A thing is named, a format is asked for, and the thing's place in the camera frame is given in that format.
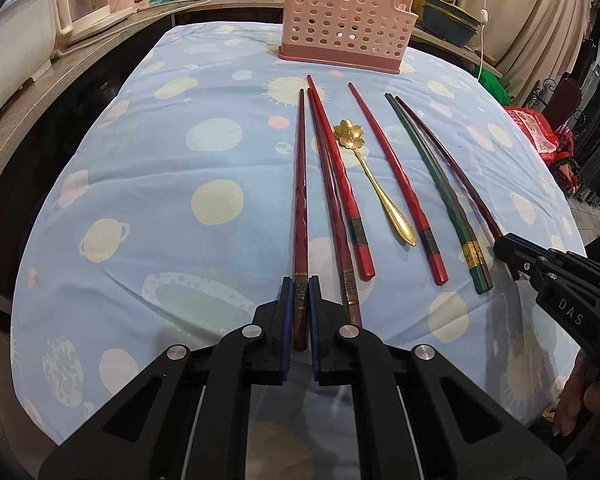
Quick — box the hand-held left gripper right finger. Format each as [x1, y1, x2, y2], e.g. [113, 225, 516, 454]
[310, 284, 567, 480]

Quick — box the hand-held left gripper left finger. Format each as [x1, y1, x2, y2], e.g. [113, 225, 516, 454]
[37, 276, 295, 480]

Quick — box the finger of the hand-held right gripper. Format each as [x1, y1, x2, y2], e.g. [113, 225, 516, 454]
[534, 259, 600, 362]
[494, 232, 600, 292]

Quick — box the dark green chopstick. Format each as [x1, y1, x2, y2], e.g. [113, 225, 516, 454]
[387, 93, 495, 291]

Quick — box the dark red chopstick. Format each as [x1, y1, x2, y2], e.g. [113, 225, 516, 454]
[292, 88, 311, 352]
[307, 88, 364, 330]

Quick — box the maroon chopstick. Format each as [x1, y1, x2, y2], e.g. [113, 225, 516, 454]
[395, 96, 522, 281]

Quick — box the gold flower spoon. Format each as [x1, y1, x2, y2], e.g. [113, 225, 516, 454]
[333, 120, 417, 247]

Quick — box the pink perforated utensil basket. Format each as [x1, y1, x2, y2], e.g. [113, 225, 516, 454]
[278, 0, 417, 75]

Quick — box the person's right hand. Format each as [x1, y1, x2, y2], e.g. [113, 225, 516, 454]
[551, 354, 600, 437]

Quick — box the dark red cloth bag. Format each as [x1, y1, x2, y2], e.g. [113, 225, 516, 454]
[554, 130, 583, 197]

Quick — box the red printed bag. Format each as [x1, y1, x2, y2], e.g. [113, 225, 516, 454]
[505, 106, 579, 162]

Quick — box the blue planet print tablecloth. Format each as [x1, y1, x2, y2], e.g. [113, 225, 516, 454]
[12, 22, 588, 480]

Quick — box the green plastic bag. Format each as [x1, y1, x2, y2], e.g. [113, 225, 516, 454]
[477, 64, 512, 104]

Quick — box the beige curtain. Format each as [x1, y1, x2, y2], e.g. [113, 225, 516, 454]
[455, 0, 597, 107]

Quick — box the white glass kettle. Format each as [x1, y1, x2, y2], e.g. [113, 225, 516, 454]
[55, 0, 117, 36]

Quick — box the translucent plastic storage bin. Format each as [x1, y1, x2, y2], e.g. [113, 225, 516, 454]
[0, 0, 63, 133]

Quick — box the white cable with switch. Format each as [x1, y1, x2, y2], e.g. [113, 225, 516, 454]
[476, 9, 490, 82]

